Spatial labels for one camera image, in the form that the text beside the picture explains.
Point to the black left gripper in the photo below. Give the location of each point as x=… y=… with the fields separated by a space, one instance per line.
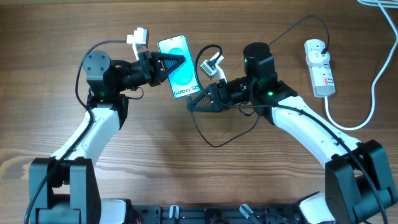
x=148 y=68

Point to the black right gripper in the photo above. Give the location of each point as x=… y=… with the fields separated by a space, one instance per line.
x=218 y=94

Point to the blue Galaxy smartphone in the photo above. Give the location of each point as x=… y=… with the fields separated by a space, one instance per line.
x=182 y=80

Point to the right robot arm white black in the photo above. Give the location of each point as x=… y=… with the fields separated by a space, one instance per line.
x=358 y=179

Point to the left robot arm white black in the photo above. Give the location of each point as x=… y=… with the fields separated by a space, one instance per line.
x=63 y=187

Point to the white USB charger plug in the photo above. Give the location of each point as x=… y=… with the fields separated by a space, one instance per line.
x=315 y=58

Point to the white power strip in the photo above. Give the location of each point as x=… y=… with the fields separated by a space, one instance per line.
x=321 y=76

